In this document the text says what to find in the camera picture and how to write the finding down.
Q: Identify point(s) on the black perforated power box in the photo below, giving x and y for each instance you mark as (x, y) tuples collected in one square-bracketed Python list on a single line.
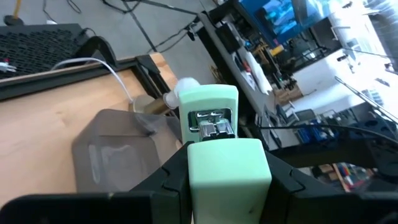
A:
[(37, 46)]

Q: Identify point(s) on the mint green stapler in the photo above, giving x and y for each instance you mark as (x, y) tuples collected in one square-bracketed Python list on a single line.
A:
[(227, 180)]

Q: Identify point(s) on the clear plastic bag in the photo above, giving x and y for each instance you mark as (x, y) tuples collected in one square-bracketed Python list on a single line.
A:
[(258, 74)]

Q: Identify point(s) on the computer monitor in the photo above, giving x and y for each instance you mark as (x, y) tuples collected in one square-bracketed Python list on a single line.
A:
[(280, 18)]

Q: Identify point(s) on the grey translucent bin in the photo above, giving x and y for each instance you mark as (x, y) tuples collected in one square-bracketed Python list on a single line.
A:
[(115, 155)]

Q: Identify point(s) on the white bulb lamp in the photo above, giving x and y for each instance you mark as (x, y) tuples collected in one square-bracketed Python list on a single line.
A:
[(186, 87)]

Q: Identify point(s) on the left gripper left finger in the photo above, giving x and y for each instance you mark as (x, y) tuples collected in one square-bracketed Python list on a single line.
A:
[(168, 193)]

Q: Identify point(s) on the black table frame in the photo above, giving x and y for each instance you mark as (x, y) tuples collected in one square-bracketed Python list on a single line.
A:
[(62, 77)]

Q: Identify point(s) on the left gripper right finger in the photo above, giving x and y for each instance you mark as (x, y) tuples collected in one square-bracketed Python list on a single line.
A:
[(286, 193)]

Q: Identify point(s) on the black mini computer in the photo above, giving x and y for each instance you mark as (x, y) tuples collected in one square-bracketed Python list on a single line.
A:
[(227, 37)]

